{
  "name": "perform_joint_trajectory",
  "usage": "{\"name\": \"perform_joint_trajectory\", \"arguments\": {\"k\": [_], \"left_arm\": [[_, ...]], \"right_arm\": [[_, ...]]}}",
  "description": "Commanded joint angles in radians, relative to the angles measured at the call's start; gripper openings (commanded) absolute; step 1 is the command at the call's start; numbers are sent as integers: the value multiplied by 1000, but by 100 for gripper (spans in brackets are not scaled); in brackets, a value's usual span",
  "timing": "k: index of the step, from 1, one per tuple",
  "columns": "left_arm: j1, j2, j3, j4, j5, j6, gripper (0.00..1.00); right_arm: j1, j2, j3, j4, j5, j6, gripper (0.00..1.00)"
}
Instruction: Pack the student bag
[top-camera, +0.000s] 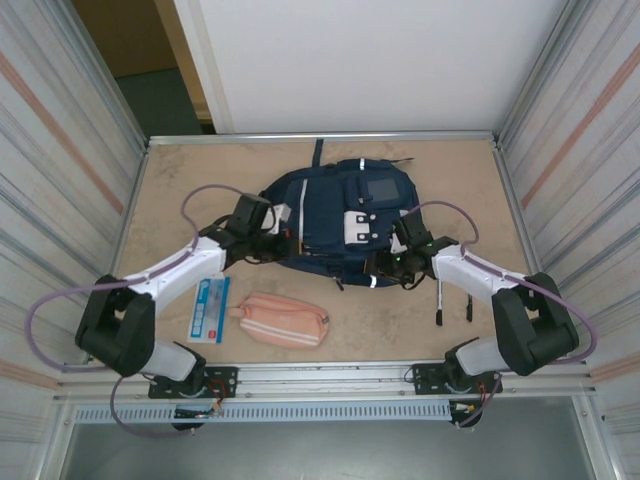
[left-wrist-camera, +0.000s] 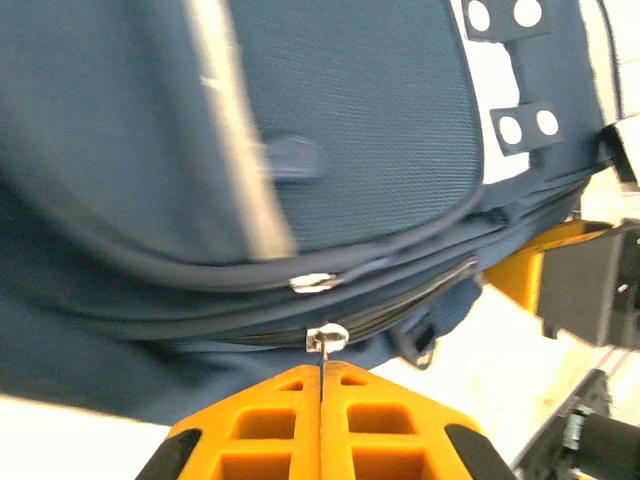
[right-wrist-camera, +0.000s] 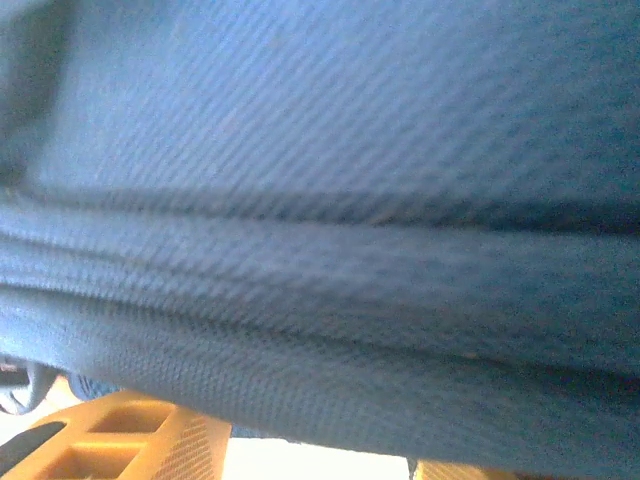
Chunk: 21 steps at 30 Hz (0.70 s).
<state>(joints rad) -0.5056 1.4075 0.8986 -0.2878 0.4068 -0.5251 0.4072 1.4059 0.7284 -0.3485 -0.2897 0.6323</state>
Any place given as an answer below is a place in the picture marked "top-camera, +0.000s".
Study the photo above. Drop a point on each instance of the navy blue backpack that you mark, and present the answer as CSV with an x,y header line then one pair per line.
x,y
325,215

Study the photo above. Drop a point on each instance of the pink striped pencil case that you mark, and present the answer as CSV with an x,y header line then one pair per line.
x,y
285,322

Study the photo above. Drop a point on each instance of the blue white plastic card pack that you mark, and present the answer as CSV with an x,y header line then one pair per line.
x,y
210,312

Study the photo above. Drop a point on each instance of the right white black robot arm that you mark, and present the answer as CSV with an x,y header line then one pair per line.
x,y
535,325

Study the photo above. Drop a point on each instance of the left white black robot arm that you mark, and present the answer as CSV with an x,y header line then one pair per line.
x,y
115,325

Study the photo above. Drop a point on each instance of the white black marker pen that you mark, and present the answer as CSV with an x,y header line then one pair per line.
x,y
439,305

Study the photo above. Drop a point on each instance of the aluminium table end bar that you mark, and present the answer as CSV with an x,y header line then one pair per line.
x,y
350,138

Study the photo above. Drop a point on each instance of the grey metal shelf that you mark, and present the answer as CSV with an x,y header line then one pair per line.
x,y
320,450

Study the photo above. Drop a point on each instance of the aluminium table side rail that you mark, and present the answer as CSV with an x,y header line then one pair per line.
x,y
522,225
126,225

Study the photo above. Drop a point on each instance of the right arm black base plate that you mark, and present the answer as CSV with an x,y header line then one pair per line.
x,y
425,377

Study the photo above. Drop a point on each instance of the long aluminium mounting rail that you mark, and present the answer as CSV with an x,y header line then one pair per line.
x,y
325,372

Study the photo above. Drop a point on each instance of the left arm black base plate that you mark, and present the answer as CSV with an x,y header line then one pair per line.
x,y
225,380

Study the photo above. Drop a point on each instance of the white door frame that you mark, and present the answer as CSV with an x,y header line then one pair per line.
x,y
200,65

